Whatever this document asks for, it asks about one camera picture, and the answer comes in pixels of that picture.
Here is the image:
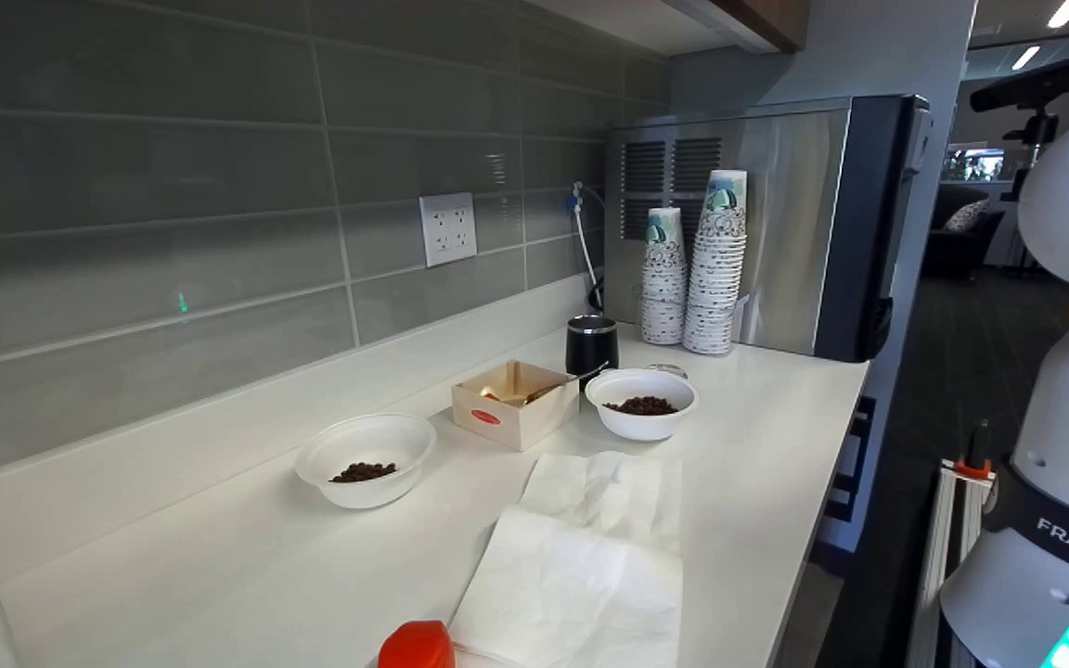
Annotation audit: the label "black insulated tumbler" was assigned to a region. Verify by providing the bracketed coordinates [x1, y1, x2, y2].
[564, 312, 620, 380]

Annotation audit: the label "small cardboard box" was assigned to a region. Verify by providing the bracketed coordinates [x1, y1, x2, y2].
[454, 360, 580, 451]

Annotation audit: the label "white bowl with coffee beans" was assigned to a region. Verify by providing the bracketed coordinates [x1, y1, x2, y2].
[588, 367, 697, 443]

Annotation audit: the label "short patterned paper cup stack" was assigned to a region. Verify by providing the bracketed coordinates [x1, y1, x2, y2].
[644, 210, 687, 346]

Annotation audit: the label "tall patterned paper cup stack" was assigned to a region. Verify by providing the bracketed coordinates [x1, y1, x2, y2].
[684, 172, 745, 357]

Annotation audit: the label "white bowl few beans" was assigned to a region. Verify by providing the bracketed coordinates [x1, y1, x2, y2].
[296, 416, 439, 514]

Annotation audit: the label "white paper napkin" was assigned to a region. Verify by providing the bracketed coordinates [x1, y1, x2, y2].
[454, 454, 684, 668]

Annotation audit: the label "red round lid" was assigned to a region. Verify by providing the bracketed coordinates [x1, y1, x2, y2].
[380, 621, 455, 668]

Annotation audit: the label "stainless steel appliance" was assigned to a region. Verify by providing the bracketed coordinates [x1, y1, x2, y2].
[606, 95, 929, 360]

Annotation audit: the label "white wall power outlet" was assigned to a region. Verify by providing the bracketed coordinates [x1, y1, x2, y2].
[420, 192, 477, 266]

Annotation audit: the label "red white stand post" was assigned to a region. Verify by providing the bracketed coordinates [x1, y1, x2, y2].
[919, 462, 996, 614]

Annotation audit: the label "black camera on tripod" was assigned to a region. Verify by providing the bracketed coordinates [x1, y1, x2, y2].
[970, 60, 1069, 201]

